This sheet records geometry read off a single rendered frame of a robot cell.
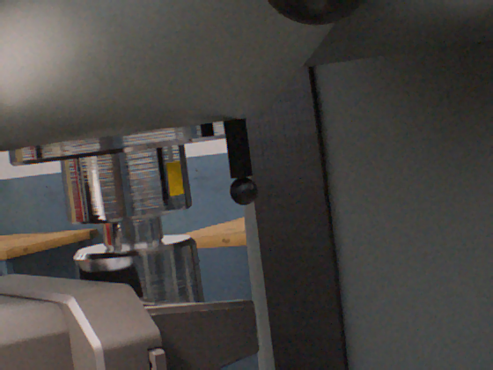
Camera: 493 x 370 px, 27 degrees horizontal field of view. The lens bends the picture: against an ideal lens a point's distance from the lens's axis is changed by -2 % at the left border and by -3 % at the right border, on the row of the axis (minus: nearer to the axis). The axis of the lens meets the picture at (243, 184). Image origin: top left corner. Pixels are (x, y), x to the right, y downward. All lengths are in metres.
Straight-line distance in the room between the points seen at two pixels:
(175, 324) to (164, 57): 0.10
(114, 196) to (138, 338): 0.06
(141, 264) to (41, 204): 5.57
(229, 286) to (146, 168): 4.94
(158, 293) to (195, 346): 0.02
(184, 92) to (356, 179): 0.44
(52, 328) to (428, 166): 0.44
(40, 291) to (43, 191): 5.57
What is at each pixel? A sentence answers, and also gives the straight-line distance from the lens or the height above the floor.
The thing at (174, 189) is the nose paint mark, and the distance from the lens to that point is 0.38.
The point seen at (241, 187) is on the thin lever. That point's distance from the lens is 0.36.
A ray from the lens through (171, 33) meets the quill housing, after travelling 0.31.
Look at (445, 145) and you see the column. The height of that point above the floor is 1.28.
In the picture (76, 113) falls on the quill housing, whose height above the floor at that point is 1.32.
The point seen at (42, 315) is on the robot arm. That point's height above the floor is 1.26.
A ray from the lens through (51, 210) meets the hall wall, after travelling 5.90.
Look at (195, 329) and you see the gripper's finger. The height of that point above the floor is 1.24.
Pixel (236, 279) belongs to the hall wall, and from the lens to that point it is 5.28.
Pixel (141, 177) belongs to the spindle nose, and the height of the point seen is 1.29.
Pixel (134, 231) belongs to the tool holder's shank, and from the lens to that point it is 0.38.
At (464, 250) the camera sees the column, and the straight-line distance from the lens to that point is 0.73.
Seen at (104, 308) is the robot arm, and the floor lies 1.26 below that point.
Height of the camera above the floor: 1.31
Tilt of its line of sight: 3 degrees down
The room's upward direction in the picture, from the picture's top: 7 degrees counter-clockwise
